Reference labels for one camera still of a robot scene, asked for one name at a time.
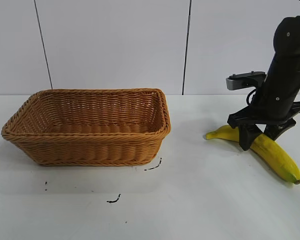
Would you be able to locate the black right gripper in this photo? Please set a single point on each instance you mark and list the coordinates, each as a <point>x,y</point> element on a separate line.
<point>277,100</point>

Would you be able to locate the yellow banana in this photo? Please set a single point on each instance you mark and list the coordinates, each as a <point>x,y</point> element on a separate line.
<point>277,157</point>

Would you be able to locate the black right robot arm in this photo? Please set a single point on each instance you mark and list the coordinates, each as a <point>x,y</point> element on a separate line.
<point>292,37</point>

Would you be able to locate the tan woven wicker basket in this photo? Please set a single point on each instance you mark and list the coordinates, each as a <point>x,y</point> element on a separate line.
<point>90,150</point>

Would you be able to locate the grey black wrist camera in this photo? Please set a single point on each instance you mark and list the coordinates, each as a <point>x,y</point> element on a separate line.
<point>242,81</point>

